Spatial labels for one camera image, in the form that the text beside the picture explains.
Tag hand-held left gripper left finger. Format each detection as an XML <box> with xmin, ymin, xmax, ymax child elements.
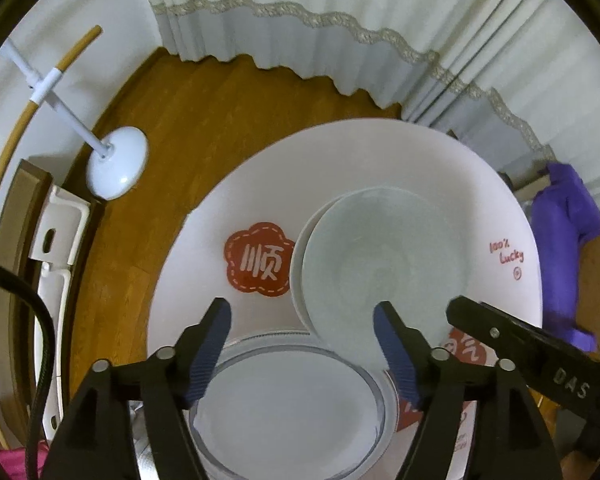
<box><xmin>40</xmin><ymin>297</ymin><xmax>232</xmax><ymax>480</ymax></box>

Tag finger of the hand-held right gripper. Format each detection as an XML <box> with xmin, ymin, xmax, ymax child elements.
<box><xmin>446</xmin><ymin>296</ymin><xmax>600</xmax><ymax>431</ymax></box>

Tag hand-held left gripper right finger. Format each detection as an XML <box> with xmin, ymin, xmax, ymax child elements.
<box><xmin>372</xmin><ymin>301</ymin><xmax>563</xmax><ymax>480</ymax></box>

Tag large white plate grey rim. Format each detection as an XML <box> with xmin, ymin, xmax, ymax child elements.
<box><xmin>130</xmin><ymin>330</ymin><xmax>400</xmax><ymax>480</ymax></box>

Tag purple cloth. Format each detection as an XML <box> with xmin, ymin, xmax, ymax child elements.
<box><xmin>530</xmin><ymin>161</ymin><xmax>600</xmax><ymax>351</ymax></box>

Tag round white table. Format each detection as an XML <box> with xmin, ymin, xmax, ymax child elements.
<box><xmin>146</xmin><ymin>117</ymin><xmax>545</xmax><ymax>480</ymax></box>

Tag white clothes rack wooden bars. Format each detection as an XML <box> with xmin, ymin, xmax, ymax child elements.
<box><xmin>0</xmin><ymin>24</ymin><xmax>150</xmax><ymax>448</ymax></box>

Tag brown-top white drawer cabinet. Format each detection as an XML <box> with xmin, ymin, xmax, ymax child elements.
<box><xmin>0</xmin><ymin>159</ymin><xmax>103</xmax><ymax>451</ymax></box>

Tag pink cloth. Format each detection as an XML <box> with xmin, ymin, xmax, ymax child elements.
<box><xmin>0</xmin><ymin>449</ymin><xmax>48</xmax><ymax>480</ymax></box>

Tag black cable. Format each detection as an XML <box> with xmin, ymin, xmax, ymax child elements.
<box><xmin>0</xmin><ymin>258</ymin><xmax>56</xmax><ymax>480</ymax></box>

